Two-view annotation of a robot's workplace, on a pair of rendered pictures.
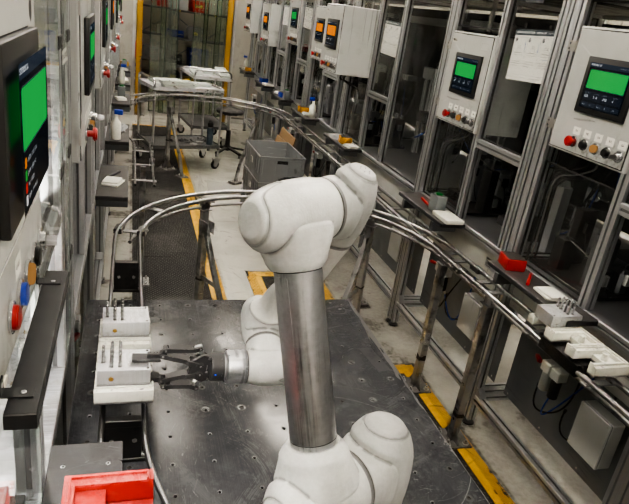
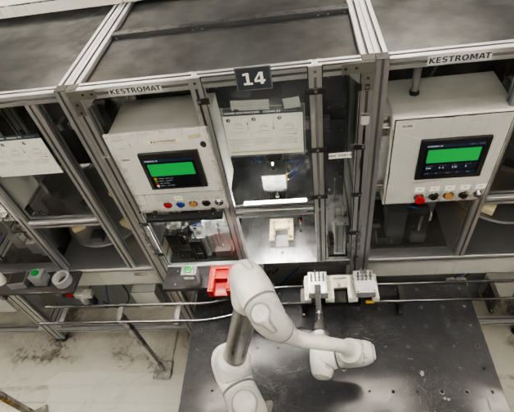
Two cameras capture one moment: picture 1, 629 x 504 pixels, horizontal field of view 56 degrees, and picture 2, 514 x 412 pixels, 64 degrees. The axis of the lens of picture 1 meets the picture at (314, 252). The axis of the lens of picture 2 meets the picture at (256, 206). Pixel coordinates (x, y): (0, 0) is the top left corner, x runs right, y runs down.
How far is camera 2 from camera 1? 1.97 m
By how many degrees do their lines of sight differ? 93
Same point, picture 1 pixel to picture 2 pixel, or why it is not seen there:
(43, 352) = (171, 217)
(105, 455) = not seen: hidden behind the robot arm
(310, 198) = (236, 284)
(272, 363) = (312, 355)
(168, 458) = (302, 326)
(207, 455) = not seen: hidden behind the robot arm
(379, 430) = (237, 394)
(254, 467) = (292, 367)
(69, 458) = not seen: hidden behind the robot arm
